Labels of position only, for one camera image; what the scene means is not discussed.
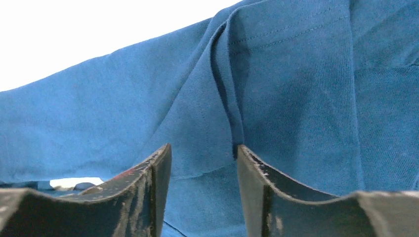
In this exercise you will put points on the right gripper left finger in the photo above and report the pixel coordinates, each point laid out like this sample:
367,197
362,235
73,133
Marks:
132,204

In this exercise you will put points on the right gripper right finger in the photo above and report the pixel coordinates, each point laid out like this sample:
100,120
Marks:
276,205

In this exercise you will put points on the blue t shirt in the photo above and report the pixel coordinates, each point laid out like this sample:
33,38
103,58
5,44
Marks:
326,91

